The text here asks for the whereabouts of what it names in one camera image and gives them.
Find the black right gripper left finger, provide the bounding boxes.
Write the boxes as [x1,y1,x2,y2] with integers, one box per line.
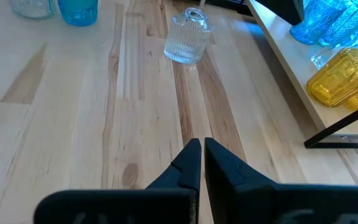
[34,138,202,224]

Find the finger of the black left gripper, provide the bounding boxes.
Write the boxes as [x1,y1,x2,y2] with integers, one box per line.
[254,0,306,26]

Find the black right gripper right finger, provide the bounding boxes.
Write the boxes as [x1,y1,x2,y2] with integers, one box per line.
[204,137,358,224]

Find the teal cut-glass vase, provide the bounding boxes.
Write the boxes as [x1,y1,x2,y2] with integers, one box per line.
[318,0,358,50]
[289,0,349,47]

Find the clear twisted glass vase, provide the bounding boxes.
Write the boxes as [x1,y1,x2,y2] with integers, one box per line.
[310,45,338,71]

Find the yellow ribbed glass bottle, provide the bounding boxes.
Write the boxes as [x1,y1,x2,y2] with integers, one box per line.
[306,39,358,108]

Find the short ribbed clear glass jar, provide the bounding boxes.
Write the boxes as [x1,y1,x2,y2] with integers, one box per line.
[163,7,214,65]

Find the teal glass vase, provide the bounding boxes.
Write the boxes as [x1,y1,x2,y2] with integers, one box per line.
[57,0,99,27]

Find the clear round glass vase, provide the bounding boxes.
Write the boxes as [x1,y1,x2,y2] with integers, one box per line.
[9,0,57,19]

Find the wooden shelf with black frame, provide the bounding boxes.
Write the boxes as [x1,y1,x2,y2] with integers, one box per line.
[246,0,358,149]

